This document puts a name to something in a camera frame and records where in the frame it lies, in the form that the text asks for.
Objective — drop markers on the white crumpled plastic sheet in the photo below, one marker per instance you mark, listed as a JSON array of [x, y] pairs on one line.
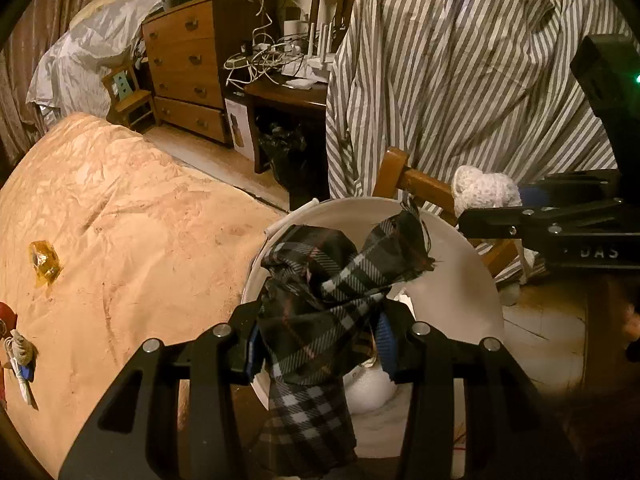
[[90, 45]]

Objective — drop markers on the beige curtain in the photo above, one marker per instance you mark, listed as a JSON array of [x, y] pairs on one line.
[[50, 10]]

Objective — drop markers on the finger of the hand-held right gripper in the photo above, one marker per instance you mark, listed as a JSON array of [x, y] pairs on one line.
[[500, 220], [537, 194]]

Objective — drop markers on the dark wooden desk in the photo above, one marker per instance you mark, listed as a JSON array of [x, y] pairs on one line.
[[285, 97]]

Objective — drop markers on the wooden dresser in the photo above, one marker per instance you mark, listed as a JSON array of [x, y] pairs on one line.
[[185, 60]]

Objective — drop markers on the white flat box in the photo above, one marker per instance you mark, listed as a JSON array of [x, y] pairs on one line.
[[300, 84]]

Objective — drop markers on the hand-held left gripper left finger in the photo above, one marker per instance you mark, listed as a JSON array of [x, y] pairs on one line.
[[254, 357]]

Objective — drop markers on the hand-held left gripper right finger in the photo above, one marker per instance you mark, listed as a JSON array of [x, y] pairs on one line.
[[385, 342]]

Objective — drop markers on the white knitted cloth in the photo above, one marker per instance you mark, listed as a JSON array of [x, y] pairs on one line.
[[485, 187]]

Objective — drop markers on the grey striped cloth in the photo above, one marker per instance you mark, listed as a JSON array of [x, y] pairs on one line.
[[450, 60]]

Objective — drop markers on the white picture box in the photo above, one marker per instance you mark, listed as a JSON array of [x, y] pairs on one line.
[[240, 130]]

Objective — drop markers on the black trash bag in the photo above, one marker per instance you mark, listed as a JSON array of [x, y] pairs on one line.
[[290, 150]]

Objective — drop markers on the white router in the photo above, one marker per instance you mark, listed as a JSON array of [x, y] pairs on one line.
[[320, 62]]

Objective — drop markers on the small wooden chair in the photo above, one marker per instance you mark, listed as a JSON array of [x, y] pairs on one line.
[[132, 105]]

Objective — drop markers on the yellow cellophane wrapper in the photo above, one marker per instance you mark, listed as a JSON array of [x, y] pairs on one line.
[[44, 260]]

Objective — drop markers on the white plastic bucket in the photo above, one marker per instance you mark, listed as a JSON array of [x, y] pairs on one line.
[[450, 300]]

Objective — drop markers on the tan quilted bedspread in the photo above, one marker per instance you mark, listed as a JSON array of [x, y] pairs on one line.
[[150, 235]]

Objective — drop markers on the dark plaid cloth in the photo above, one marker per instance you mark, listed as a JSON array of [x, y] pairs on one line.
[[320, 310]]

